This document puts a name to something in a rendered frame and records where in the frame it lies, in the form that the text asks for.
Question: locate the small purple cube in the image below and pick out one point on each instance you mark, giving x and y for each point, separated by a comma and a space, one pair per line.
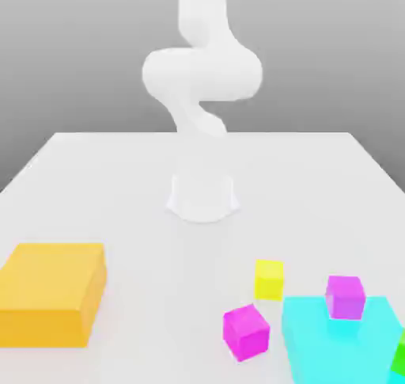
345, 298

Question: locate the small green cube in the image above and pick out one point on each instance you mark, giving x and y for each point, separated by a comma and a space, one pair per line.
399, 360

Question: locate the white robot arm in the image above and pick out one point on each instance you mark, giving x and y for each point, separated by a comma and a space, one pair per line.
202, 73

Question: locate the large orange box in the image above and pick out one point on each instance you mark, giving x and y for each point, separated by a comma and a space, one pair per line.
47, 282

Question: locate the small yellow cube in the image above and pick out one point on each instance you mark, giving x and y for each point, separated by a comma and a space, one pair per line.
269, 281

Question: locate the small magenta cube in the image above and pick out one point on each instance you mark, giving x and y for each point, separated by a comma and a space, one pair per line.
246, 333

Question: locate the large cyan box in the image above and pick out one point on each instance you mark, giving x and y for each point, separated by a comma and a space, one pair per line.
335, 352

